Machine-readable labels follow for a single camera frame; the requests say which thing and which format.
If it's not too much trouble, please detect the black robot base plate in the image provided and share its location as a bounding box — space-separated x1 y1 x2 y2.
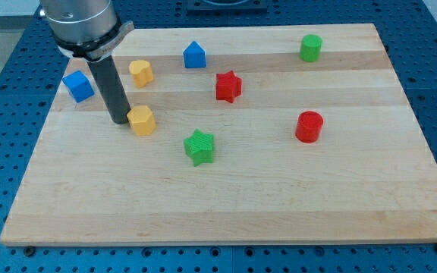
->
185 0 269 14

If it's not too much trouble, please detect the red cylinder block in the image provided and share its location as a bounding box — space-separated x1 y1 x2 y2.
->
295 111 324 143

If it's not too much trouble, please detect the blue house-shaped block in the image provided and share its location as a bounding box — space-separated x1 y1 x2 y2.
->
183 41 206 68

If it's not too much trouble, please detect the green star block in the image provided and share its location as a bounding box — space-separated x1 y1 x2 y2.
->
184 129 215 167

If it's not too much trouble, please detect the blue cube block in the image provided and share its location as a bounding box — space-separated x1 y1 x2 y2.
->
62 71 94 103

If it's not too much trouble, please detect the yellow hexagon block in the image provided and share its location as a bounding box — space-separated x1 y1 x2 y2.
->
127 105 156 136

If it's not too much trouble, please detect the red star block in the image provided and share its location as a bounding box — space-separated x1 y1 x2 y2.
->
215 71 242 103

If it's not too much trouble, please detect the wooden board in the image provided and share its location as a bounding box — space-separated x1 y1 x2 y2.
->
0 24 437 246

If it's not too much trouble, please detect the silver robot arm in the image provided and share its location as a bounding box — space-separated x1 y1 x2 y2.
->
40 0 134 124

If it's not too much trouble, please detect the green cylinder block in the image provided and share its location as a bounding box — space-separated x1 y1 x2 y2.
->
299 34 322 62

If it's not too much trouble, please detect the yellow heart block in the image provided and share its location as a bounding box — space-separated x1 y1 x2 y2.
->
129 60 154 88

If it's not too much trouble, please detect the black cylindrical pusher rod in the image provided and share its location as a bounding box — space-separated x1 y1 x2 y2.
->
87 55 130 124

